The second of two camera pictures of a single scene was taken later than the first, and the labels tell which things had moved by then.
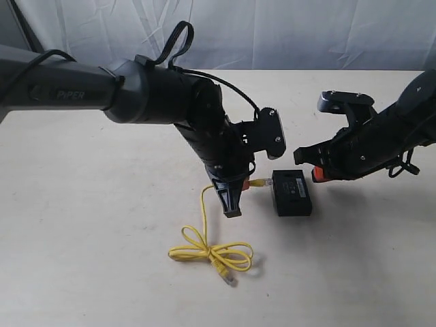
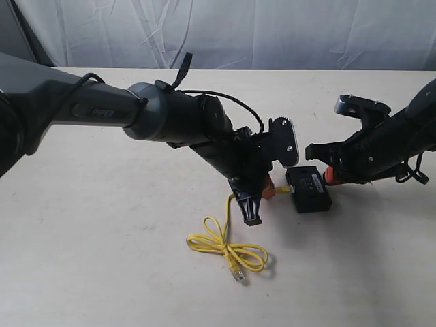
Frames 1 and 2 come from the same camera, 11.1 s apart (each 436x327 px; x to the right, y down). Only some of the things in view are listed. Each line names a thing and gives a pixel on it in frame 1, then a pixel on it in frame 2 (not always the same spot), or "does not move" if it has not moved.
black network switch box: x=291 y=193 → x=310 y=193
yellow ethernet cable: x=239 y=255 → x=240 y=256
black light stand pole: x=30 y=37 does not move
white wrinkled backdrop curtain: x=386 y=35 does not move
